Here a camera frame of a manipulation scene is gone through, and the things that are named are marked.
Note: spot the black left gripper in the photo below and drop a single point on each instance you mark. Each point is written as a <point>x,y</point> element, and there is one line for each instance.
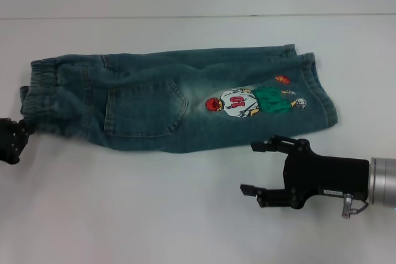
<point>10,140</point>

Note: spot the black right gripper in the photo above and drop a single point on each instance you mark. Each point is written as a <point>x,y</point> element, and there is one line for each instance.
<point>328,177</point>

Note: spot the blue denim shorts with print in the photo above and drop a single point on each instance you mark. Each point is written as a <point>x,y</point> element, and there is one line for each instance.
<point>154,112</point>

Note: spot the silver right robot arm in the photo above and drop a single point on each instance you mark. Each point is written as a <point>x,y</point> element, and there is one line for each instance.
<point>383,180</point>

